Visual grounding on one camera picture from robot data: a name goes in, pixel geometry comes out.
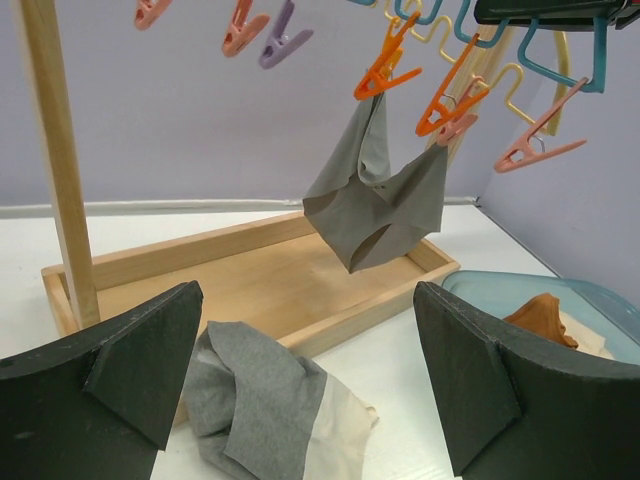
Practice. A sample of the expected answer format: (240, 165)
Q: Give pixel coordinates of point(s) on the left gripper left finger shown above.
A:
(100, 403)

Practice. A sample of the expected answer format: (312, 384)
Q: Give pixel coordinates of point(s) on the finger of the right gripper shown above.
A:
(556, 14)

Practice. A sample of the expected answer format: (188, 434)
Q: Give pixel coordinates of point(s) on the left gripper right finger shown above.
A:
(514, 405)

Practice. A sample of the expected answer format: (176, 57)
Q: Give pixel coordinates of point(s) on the orange and cream underwear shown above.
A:
(541, 315)

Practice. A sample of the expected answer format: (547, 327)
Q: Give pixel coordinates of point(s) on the beige cotton underwear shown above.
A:
(590, 342)

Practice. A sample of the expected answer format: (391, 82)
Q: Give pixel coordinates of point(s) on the grey and cream underwear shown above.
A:
(259, 411)

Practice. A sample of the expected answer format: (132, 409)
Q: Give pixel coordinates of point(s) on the plain grey underwear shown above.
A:
(366, 214)

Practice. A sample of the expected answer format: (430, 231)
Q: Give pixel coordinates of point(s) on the teal plastic bin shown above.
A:
(577, 314)

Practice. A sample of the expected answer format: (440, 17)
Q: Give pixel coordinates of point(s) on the wooden clothes rack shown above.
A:
(274, 274)

